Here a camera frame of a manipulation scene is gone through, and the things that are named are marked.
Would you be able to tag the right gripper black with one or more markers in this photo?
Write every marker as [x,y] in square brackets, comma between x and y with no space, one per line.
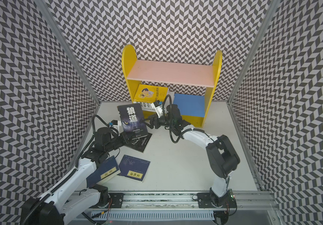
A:
[156,117]

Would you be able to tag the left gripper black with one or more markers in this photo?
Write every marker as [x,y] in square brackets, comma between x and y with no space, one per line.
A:
[124,140]

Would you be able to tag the white book black bold text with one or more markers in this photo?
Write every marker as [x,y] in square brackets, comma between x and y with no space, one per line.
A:
[151,107]

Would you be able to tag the black book white character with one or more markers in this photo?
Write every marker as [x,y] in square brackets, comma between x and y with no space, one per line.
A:
[132,120]

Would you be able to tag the yellow illustrated book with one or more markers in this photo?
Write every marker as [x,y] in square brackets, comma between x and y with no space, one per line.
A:
[150,93]

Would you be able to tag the black book orange title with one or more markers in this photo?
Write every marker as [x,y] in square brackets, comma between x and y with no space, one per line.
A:
[139,144]

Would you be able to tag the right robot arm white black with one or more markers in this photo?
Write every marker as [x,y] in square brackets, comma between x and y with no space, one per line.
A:
[222,156]

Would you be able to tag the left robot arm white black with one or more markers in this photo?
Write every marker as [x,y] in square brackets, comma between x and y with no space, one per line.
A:
[36,211]

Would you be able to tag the navy book yellow label flat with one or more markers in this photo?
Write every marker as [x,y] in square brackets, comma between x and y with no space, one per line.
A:
[133,168]

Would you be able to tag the navy book yellow label tilted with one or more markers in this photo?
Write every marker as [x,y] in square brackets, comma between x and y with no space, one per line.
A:
[106,171]

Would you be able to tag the yellow pink blue bookshelf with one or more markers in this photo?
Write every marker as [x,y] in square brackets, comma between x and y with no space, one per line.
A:
[194,109]

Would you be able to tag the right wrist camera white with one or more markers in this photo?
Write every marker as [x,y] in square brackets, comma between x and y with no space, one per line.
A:
[157,106]

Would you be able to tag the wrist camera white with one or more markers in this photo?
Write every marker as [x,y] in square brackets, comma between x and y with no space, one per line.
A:
[115,123]
[157,106]

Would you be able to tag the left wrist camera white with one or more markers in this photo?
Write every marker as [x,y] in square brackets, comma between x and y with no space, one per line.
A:
[115,123]

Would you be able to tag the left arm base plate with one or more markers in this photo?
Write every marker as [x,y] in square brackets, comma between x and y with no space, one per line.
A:
[110,200]

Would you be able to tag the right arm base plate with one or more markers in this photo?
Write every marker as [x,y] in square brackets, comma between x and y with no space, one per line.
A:
[210,200]

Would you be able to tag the aluminium front rail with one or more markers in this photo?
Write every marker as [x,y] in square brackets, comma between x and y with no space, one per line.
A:
[163,200]

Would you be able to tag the aluminium corner post right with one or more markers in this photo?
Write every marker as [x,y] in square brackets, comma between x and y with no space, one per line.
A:
[255,45]

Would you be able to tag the aluminium corner post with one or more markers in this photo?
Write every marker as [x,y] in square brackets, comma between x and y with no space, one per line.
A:
[43,8]
[255,45]

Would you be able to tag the aluminium corner post left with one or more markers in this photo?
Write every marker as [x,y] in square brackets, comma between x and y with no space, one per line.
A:
[43,8]

